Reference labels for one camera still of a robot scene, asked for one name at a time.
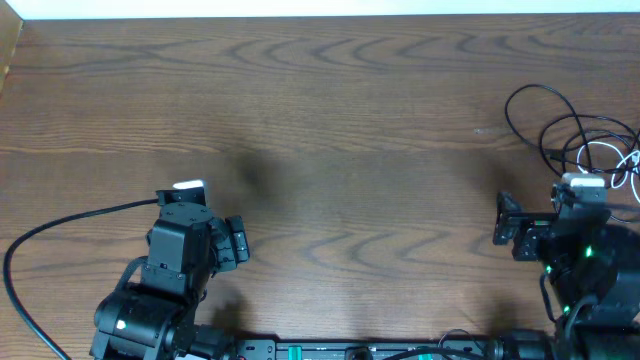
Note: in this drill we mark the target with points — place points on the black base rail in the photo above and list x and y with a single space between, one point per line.
450 346

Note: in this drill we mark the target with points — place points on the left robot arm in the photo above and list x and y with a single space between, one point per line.
150 314

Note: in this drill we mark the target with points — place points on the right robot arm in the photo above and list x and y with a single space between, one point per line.
590 280

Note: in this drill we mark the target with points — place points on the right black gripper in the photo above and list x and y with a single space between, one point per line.
533 227

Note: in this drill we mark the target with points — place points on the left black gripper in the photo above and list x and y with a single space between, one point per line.
233 241

